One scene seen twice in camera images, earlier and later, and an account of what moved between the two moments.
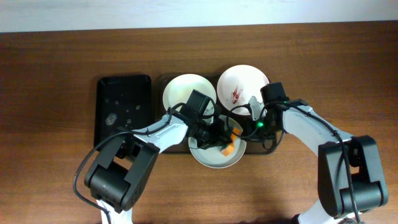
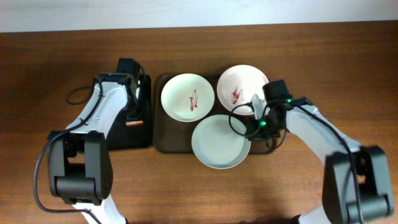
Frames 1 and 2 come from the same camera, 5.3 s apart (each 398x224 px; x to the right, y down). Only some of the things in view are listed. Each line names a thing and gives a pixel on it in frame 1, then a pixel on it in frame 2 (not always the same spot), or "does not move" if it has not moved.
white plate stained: [237, 84] does not move
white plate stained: [179, 91] does not move
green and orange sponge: [228, 149] → [135, 123]
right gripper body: [249, 129] does not move
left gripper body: [219, 139] → [137, 112]
